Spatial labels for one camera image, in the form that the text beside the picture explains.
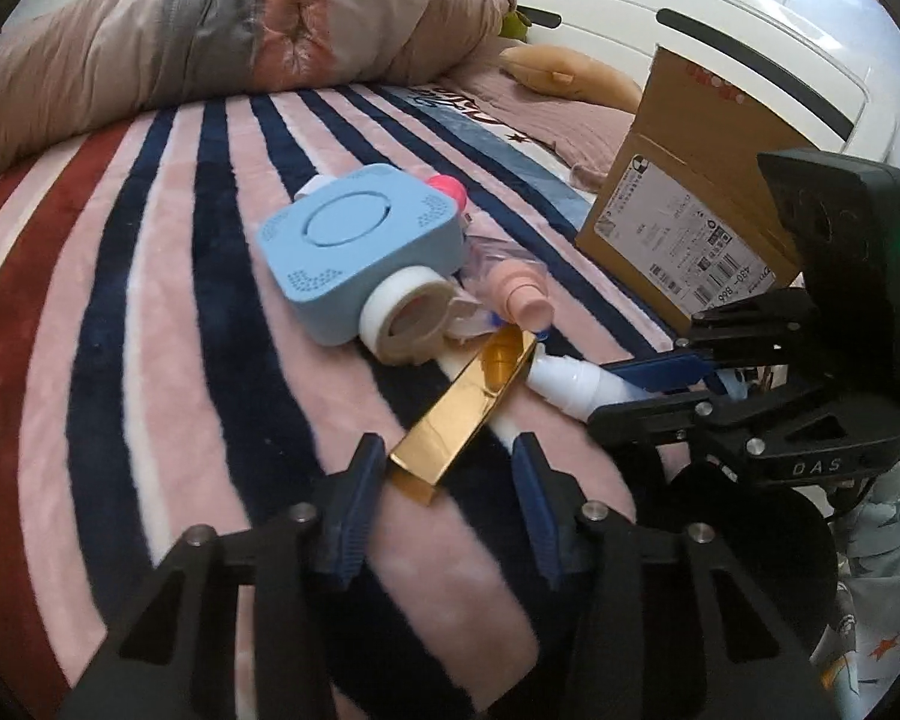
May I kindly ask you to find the light blue plastic device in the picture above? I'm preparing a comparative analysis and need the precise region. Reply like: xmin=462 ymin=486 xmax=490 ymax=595
xmin=256 ymin=163 xmax=464 ymax=346

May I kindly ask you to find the white small bottle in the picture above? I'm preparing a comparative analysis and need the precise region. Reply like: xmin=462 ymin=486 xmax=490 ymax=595
xmin=526 ymin=344 xmax=650 ymax=422

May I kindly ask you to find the clear bottle pink cap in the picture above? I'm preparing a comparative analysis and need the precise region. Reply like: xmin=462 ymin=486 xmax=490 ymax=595
xmin=460 ymin=236 xmax=554 ymax=333

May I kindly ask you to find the cardboard box with label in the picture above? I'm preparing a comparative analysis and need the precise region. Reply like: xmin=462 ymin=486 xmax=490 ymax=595
xmin=575 ymin=47 xmax=808 ymax=332

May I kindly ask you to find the white headboard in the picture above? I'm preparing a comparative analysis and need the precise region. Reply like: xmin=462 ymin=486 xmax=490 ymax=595
xmin=518 ymin=0 xmax=900 ymax=161

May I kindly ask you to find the white tape roll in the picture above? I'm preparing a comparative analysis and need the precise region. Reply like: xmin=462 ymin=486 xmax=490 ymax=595
xmin=359 ymin=265 xmax=455 ymax=366

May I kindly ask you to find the gold rectangular box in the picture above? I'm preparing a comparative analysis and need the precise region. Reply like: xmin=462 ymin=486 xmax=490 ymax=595
xmin=390 ymin=325 xmax=538 ymax=505

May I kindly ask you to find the mauve bed sheet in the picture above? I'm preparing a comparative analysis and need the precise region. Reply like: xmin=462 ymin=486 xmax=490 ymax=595
xmin=439 ymin=60 xmax=634 ymax=192

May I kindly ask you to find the pink red spray bottle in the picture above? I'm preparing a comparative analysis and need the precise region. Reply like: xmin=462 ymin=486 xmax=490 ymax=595
xmin=425 ymin=174 xmax=468 ymax=215

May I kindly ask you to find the rolled beige quilt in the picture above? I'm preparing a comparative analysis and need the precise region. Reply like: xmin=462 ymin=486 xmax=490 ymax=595
xmin=0 ymin=0 xmax=517 ymax=174

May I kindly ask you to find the striped plush blanket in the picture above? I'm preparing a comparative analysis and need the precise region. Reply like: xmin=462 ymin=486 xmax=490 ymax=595
xmin=0 ymin=86 xmax=670 ymax=718

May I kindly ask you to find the brown plush toy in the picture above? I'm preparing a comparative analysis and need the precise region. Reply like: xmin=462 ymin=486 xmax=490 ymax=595
xmin=499 ymin=44 xmax=642 ymax=114

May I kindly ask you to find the white usb adapter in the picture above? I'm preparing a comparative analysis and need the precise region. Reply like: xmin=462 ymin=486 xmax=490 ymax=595
xmin=292 ymin=174 xmax=336 ymax=202

